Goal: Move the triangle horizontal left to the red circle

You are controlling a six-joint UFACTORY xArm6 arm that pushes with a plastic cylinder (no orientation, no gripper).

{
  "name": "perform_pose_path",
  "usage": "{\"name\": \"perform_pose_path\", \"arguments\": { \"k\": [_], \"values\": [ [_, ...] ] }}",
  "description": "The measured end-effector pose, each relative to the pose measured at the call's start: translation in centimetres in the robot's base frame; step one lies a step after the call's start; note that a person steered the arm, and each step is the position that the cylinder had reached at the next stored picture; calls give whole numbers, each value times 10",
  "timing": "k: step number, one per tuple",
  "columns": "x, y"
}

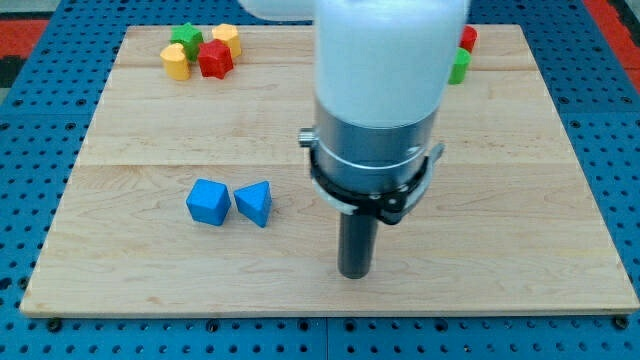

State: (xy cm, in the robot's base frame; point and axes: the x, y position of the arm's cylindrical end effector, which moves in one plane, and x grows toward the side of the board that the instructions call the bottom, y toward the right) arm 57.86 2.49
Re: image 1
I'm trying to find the yellow heart block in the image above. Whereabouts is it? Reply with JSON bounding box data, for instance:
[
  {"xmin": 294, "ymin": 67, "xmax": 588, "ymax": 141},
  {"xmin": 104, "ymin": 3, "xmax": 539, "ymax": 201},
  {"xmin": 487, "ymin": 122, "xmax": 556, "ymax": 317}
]
[{"xmin": 160, "ymin": 43, "xmax": 191, "ymax": 81}]

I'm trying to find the red circle block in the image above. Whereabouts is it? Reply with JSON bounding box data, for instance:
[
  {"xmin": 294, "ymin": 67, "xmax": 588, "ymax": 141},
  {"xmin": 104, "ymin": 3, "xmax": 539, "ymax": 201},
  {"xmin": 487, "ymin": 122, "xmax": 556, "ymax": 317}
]
[{"xmin": 459, "ymin": 25, "xmax": 478, "ymax": 53}]

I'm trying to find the yellow hexagon block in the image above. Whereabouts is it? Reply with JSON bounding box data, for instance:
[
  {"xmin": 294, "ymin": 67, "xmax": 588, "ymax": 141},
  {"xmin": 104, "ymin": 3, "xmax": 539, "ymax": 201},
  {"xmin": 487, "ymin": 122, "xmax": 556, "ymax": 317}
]
[{"xmin": 211, "ymin": 23, "xmax": 242, "ymax": 59}]

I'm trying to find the blue triangle block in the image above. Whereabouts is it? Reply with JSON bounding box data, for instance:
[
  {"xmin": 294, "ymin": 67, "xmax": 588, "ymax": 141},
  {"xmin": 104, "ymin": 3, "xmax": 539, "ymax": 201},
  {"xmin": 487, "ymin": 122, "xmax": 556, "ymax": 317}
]
[{"xmin": 234, "ymin": 181, "xmax": 272, "ymax": 228}]

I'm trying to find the wooden board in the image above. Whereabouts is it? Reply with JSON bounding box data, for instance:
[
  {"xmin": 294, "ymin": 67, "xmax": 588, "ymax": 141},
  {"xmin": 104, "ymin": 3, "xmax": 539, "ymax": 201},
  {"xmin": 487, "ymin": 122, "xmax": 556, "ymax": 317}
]
[{"xmin": 21, "ymin": 25, "xmax": 639, "ymax": 318}]

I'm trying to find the blue cube block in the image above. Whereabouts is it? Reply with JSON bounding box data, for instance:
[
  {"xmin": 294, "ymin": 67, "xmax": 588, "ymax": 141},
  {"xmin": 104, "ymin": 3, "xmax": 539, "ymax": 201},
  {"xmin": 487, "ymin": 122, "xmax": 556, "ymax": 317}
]
[{"xmin": 186, "ymin": 179, "xmax": 231, "ymax": 226}]

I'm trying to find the green circle block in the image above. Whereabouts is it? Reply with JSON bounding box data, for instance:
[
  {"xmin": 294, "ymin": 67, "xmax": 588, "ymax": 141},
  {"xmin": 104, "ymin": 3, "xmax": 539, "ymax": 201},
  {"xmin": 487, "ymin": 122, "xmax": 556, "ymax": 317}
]
[{"xmin": 448, "ymin": 47, "xmax": 472, "ymax": 85}]

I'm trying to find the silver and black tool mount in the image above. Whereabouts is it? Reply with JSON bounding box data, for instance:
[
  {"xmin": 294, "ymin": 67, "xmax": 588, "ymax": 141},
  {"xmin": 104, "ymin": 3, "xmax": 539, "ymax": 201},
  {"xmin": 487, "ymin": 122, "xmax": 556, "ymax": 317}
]
[{"xmin": 299, "ymin": 103, "xmax": 444, "ymax": 225}]

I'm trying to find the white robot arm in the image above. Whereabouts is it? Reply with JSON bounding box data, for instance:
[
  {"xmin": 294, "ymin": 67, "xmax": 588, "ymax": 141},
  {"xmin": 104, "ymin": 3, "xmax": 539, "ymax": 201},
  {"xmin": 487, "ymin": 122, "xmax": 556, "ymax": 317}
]
[{"xmin": 241, "ymin": 0, "xmax": 469, "ymax": 279}]

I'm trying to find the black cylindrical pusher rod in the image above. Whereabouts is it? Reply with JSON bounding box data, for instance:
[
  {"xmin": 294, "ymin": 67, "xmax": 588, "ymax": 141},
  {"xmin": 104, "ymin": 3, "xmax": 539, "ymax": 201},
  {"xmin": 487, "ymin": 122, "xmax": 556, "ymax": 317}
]
[{"xmin": 337, "ymin": 214, "xmax": 378, "ymax": 279}]

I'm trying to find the green star block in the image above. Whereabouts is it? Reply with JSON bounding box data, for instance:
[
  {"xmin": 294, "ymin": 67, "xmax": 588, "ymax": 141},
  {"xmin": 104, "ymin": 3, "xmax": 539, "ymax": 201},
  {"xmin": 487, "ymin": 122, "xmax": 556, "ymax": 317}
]
[{"xmin": 170, "ymin": 22, "xmax": 204, "ymax": 62}]

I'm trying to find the red star block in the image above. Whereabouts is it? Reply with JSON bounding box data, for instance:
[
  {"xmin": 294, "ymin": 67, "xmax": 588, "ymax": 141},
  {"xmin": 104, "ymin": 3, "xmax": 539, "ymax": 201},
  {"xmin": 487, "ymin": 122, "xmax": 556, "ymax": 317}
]
[{"xmin": 198, "ymin": 39, "xmax": 234, "ymax": 79}]

